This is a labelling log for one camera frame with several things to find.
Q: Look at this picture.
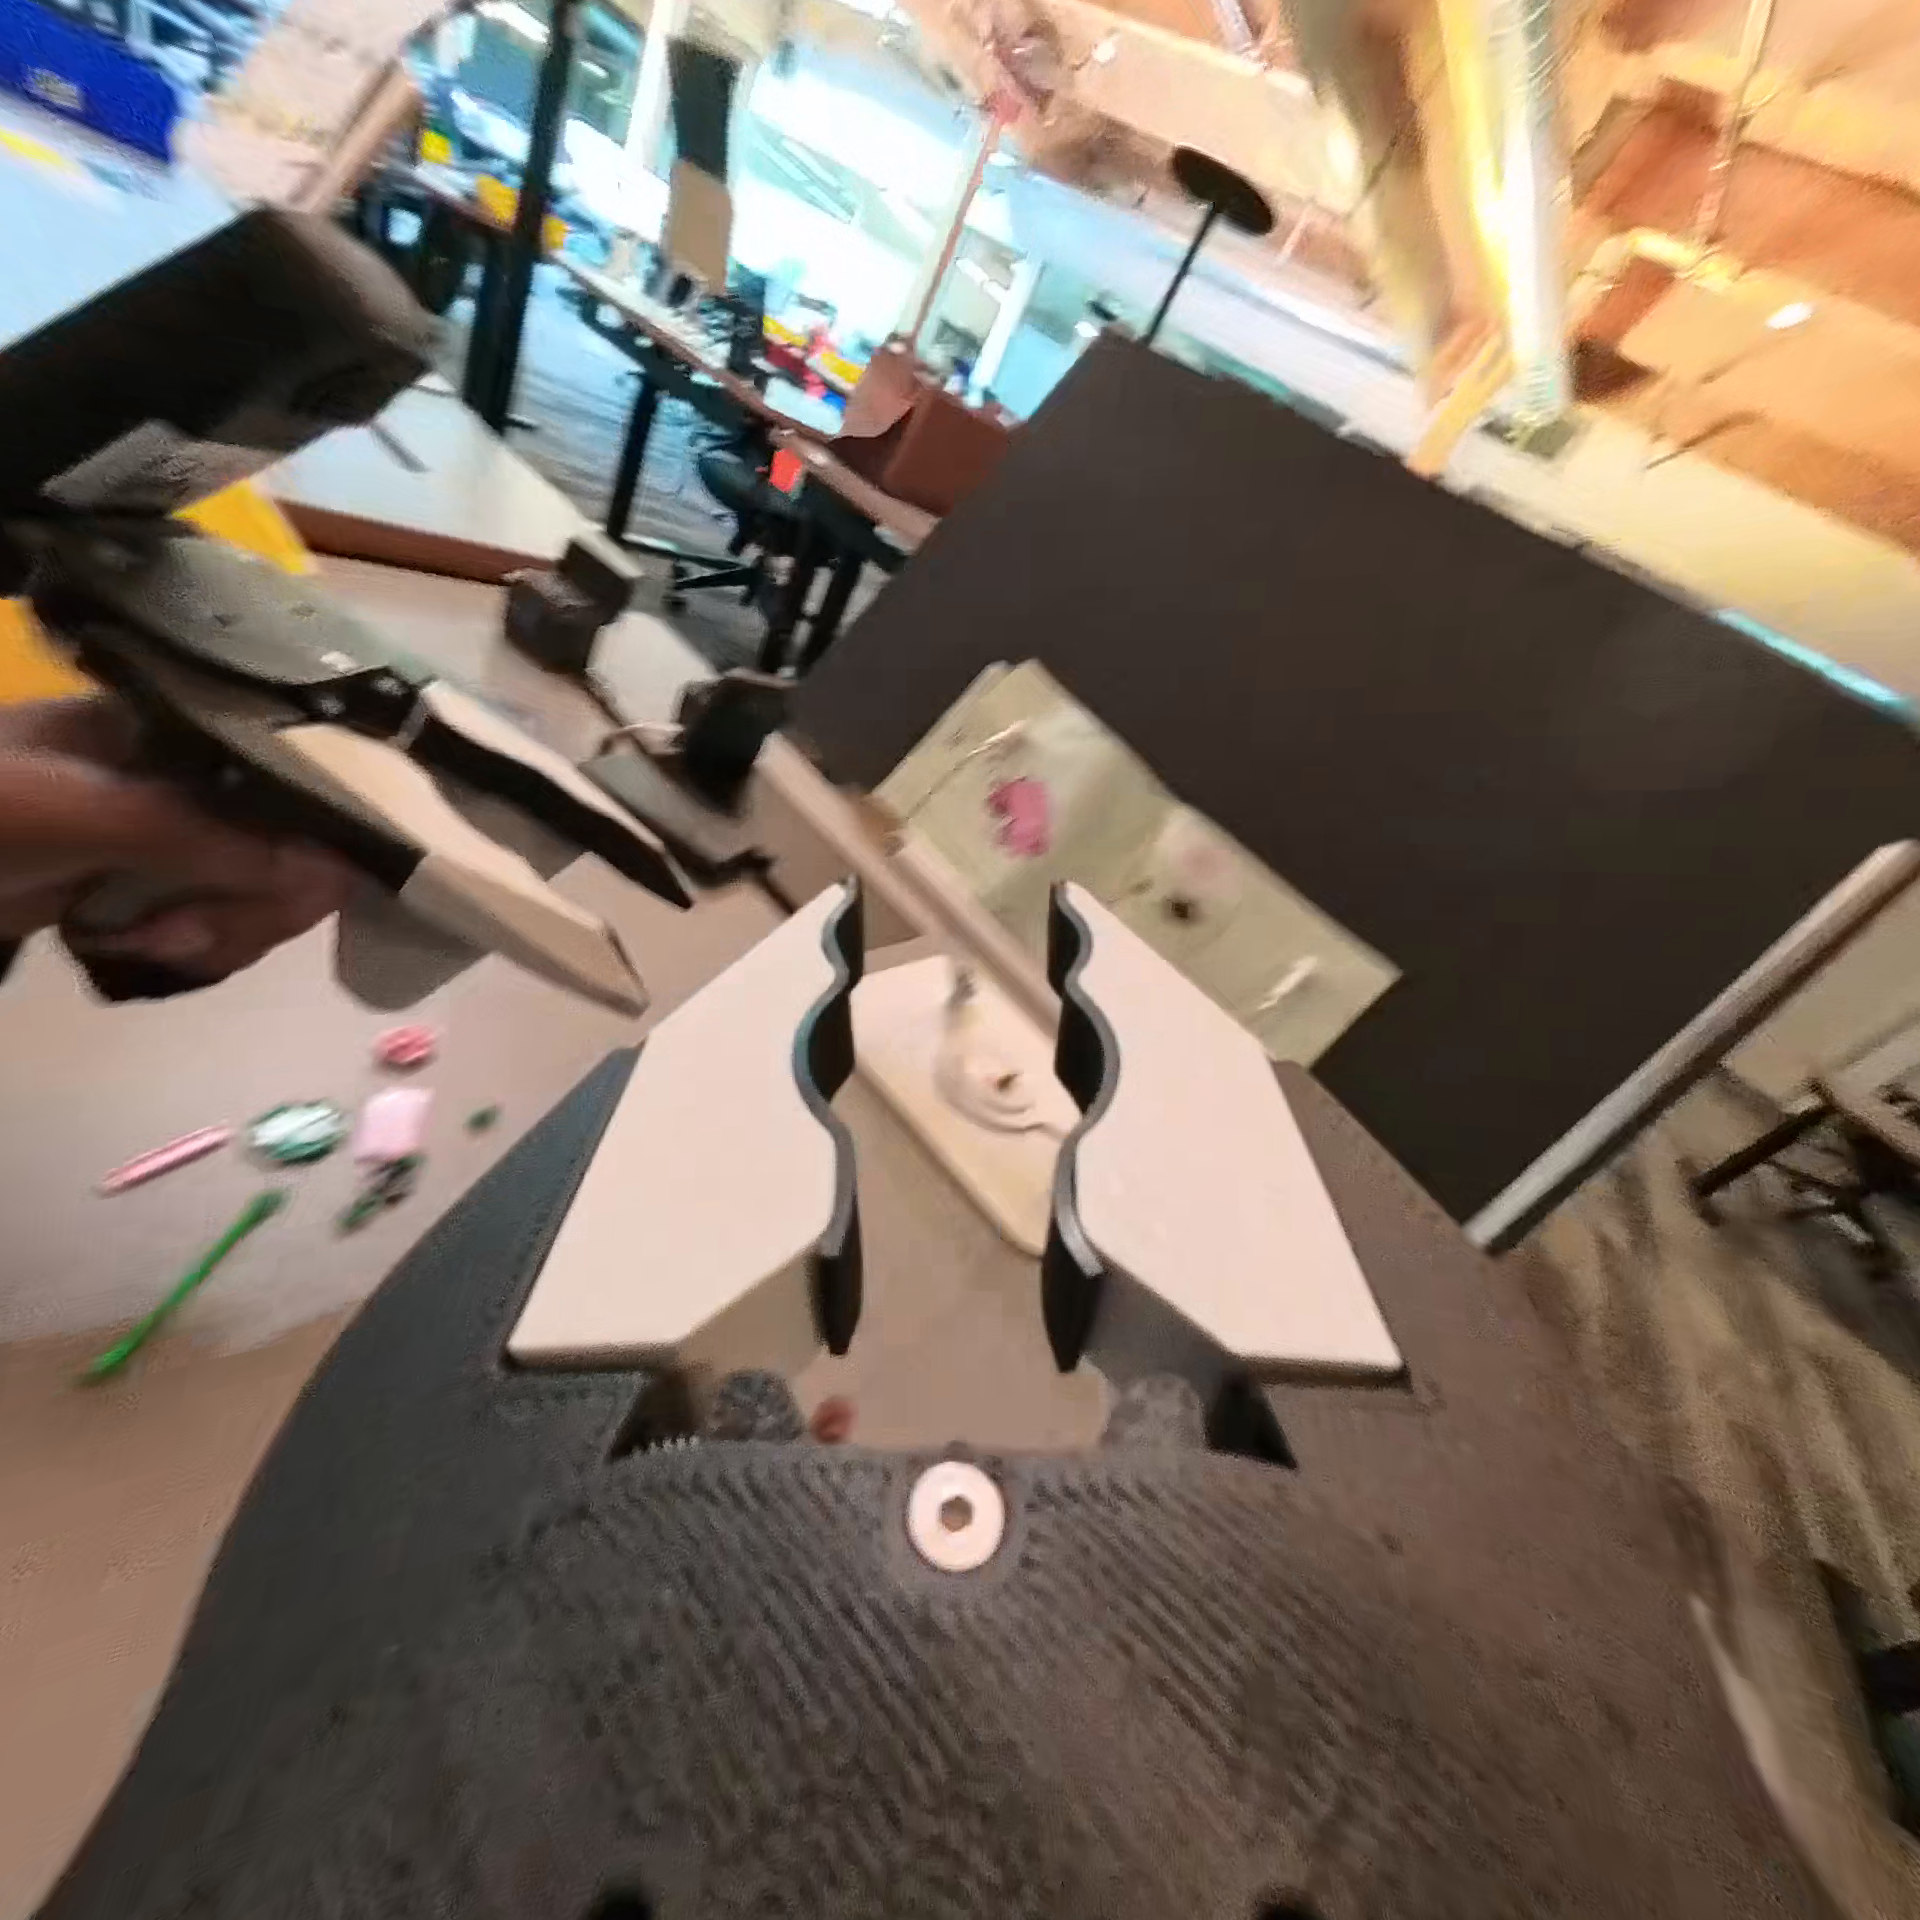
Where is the black floor lamp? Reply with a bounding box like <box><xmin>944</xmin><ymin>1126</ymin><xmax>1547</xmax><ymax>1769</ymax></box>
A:
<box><xmin>1143</xmin><ymin>144</ymin><xmax>1279</xmax><ymax>349</ymax></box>

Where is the pink narrow studded plate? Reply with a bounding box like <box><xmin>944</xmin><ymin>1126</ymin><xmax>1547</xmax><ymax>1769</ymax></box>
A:
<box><xmin>95</xmin><ymin>1126</ymin><xmax>236</xmax><ymax>1200</ymax></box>

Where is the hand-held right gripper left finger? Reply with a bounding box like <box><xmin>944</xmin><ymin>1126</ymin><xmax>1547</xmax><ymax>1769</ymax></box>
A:
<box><xmin>504</xmin><ymin>877</ymin><xmax>870</xmax><ymax>1375</ymax></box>

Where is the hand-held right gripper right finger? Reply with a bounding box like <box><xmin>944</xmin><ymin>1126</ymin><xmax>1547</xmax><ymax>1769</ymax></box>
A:
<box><xmin>1045</xmin><ymin>883</ymin><xmax>1409</xmax><ymax>1386</ymax></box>

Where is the brown bag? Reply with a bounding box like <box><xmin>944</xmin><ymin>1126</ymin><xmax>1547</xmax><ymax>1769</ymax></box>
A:
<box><xmin>831</xmin><ymin>342</ymin><xmax>1024</xmax><ymax>519</ymax></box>

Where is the black office chair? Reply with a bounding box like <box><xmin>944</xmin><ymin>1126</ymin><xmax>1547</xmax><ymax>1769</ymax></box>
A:
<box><xmin>695</xmin><ymin>447</ymin><xmax>845</xmax><ymax>607</ymax></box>

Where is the green flexible bar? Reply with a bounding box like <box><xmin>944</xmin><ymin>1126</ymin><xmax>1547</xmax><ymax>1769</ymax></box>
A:
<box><xmin>78</xmin><ymin>1188</ymin><xmax>292</xmax><ymax>1386</ymax></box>

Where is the white book stand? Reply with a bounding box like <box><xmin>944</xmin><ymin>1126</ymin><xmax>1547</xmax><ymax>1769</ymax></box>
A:
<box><xmin>802</xmin><ymin>755</ymin><xmax>1086</xmax><ymax>1259</ymax></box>

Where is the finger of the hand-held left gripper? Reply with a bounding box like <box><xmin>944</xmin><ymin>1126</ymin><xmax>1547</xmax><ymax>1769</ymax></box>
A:
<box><xmin>280</xmin><ymin>729</ymin><xmax>651</xmax><ymax>1019</ymax></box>
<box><xmin>400</xmin><ymin>686</ymin><xmax>698</xmax><ymax>914</ymax></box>

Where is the person's left hand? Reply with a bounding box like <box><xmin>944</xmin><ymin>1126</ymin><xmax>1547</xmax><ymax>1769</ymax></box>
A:
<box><xmin>0</xmin><ymin>702</ymin><xmax>362</xmax><ymax>976</ymax></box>

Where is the black upright device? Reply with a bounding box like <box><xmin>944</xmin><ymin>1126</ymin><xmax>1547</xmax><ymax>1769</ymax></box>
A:
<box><xmin>675</xmin><ymin>670</ymin><xmax>799</xmax><ymax>814</ymax></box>

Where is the black panel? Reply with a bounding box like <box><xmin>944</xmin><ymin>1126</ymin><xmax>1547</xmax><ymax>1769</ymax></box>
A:
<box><xmin>792</xmin><ymin>337</ymin><xmax>1920</xmax><ymax>1255</ymax></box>

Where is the open instruction booklet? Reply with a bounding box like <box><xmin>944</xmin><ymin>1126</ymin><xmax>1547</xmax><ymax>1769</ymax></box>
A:
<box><xmin>870</xmin><ymin>660</ymin><xmax>1404</xmax><ymax>1071</ymax></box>

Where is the yellow plastic bin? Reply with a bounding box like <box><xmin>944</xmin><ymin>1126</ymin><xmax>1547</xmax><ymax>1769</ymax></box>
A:
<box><xmin>0</xmin><ymin>478</ymin><xmax>319</xmax><ymax>707</ymax></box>

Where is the black pole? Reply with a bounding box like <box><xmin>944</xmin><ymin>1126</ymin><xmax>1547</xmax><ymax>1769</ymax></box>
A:
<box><xmin>462</xmin><ymin>0</ymin><xmax>591</xmax><ymax>436</ymax></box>

